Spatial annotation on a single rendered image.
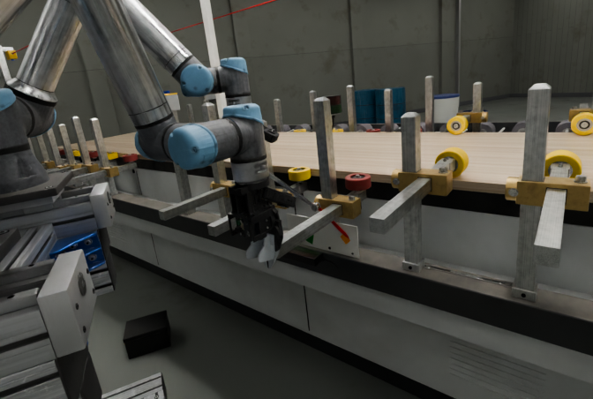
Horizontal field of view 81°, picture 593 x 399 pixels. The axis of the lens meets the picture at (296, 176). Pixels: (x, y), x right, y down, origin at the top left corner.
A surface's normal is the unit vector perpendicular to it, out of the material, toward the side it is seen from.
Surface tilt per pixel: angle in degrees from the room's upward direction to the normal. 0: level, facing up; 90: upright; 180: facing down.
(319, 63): 90
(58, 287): 0
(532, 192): 90
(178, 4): 90
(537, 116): 90
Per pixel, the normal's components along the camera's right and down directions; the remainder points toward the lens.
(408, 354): -0.61, 0.27
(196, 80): 0.20, 0.24
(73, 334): 0.40, 0.20
